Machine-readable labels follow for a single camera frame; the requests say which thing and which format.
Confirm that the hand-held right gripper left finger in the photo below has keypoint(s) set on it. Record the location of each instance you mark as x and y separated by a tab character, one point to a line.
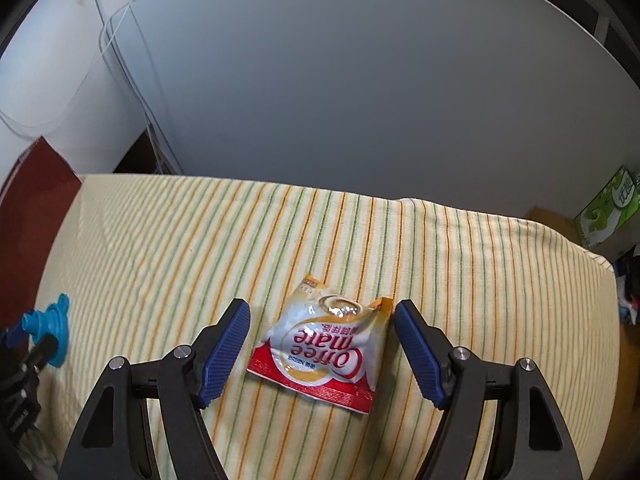
225	355

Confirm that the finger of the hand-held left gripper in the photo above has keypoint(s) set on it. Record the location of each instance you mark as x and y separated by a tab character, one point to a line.
42	352
12	332

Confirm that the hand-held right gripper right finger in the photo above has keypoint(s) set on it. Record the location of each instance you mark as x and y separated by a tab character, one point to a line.
420	355

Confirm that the teal silicone funnel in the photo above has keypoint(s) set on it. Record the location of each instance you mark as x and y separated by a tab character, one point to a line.
55	330

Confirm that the red white creamer packet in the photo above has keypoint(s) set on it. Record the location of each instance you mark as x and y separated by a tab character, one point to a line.
320	360

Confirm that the red-brown wooden board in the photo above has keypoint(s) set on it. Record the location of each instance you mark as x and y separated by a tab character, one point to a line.
35	220

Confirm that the striped bed sheet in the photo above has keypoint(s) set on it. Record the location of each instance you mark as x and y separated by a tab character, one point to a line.
200	235

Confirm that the brown cardboard box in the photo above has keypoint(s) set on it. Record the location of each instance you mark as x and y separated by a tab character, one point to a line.
555	222

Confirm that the dark cloth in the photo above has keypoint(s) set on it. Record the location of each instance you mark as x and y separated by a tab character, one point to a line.
627	265

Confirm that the green white box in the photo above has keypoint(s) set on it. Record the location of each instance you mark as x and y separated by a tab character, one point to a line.
605	215

